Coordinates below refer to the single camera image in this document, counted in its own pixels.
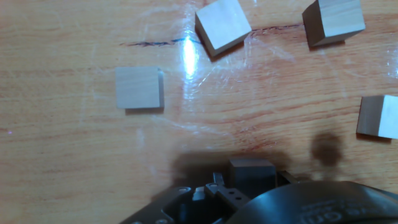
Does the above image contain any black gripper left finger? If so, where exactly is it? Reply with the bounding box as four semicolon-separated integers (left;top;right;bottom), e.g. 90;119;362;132
119;172;252;224

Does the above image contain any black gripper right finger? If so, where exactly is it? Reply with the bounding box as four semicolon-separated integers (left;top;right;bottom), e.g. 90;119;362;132
276;170;301;187

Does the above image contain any small wooden cube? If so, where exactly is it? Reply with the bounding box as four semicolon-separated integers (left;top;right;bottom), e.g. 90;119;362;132
301;0;366;48
114;65;165;110
228;158;277;200
195;0;252;58
356;95;398;140

